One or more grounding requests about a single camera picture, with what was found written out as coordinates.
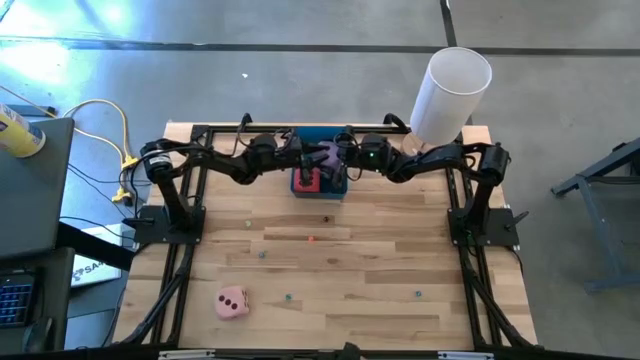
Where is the silver aluminium bracket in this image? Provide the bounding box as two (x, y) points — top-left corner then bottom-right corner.
(158, 349), (216, 360)
(438, 351), (496, 360)

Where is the large purple foam die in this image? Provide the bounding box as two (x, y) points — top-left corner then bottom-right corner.
(318, 140), (347, 170)

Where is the large pink foam die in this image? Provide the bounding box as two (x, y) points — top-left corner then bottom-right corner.
(214, 285), (251, 322)

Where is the white shade table lamp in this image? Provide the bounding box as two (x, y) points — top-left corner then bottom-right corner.
(401, 46), (494, 157)

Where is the yellow extension cord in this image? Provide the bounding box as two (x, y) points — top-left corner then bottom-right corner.
(62, 98), (140, 205)

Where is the white cardboard box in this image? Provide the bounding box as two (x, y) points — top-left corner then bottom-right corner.
(69, 223), (125, 289)

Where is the blue backlit keyboard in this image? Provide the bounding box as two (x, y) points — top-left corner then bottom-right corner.
(0, 272), (37, 330)

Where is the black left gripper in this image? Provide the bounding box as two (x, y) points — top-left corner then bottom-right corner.
(278, 136), (324, 190)

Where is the blue-grey metal stand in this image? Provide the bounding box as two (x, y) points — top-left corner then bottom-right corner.
(549, 137), (640, 295)

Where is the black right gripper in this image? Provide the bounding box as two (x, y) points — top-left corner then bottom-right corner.
(327, 131), (364, 194)

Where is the black aluminium table frame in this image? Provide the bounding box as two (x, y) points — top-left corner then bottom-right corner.
(112, 112), (539, 360)

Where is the large red foam die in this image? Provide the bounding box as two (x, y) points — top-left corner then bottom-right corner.
(293, 167), (322, 195)

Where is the dark grey desk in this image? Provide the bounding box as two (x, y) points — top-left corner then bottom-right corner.
(0, 117), (76, 261)

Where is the yellow canister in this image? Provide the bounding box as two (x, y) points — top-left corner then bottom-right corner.
(0, 103), (47, 159)

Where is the blue plastic bin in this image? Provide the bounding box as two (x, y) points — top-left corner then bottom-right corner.
(290, 125), (349, 201)

